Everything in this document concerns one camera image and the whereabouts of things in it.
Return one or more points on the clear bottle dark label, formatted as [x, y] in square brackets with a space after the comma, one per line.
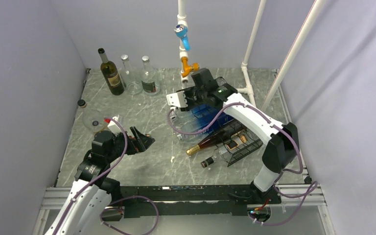
[131, 76]

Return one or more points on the clear blue bottle upper left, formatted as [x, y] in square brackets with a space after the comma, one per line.
[201, 115]

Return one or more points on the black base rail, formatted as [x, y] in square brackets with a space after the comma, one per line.
[137, 201]

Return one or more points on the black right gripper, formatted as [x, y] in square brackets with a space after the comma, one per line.
[187, 91]

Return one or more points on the clear black-capped bottle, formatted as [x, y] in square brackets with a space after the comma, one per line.
[231, 151]

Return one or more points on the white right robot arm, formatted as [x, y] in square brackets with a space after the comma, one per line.
[281, 140]

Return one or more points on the orange pipe valve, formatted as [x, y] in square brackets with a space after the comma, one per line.
[186, 68]

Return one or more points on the tall clear open-neck bottle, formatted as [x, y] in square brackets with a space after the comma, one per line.
[220, 81]

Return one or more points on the white diagonal pole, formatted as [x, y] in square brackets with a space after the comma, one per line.
[307, 25]

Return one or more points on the round clear flask bottle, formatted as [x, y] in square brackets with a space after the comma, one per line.
[92, 118]

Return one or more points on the brown gold-capped wine bottle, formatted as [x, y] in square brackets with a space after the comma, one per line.
[215, 138]

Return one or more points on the dark green wine bottle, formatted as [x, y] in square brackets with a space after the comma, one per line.
[110, 73]

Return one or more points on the black wire wine rack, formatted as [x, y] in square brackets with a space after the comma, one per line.
[225, 122]

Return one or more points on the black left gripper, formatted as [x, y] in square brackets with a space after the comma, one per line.
[141, 142]

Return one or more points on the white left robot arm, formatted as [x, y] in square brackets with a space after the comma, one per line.
[92, 190]

